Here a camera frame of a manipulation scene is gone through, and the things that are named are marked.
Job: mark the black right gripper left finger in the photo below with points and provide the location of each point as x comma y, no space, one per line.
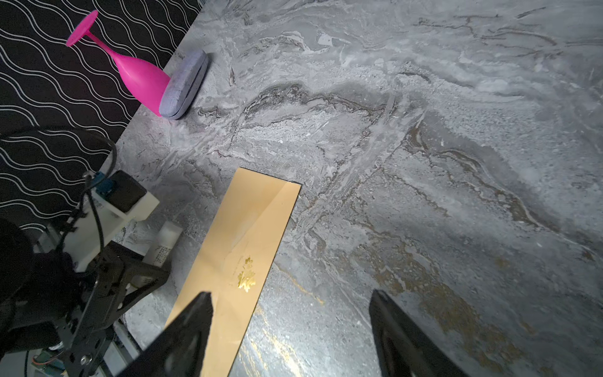
180,349

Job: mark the magenta plastic goblet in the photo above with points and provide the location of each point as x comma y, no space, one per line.
146,82

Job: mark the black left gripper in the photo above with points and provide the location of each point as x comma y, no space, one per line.
44,302

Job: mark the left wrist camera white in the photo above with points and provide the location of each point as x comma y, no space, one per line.
114,202

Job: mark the brown manila envelope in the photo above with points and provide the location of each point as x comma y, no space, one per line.
235,259

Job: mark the white glue stick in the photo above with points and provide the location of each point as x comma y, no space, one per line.
163,244

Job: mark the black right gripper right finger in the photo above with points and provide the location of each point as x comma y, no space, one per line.
403,349

